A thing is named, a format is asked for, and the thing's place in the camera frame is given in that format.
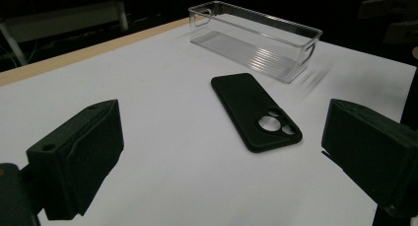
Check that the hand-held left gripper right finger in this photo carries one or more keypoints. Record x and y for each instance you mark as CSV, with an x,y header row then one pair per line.
x,y
371,147

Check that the white desk with metal frame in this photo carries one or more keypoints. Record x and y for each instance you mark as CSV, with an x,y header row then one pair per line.
x,y
62,22

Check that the white table mat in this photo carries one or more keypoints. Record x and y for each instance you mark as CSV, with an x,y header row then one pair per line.
x,y
171,120

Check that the clear plastic bin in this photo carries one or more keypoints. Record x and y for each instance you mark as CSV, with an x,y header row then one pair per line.
x,y
249,51

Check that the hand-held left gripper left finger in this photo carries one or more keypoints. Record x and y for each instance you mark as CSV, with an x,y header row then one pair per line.
x,y
77,157

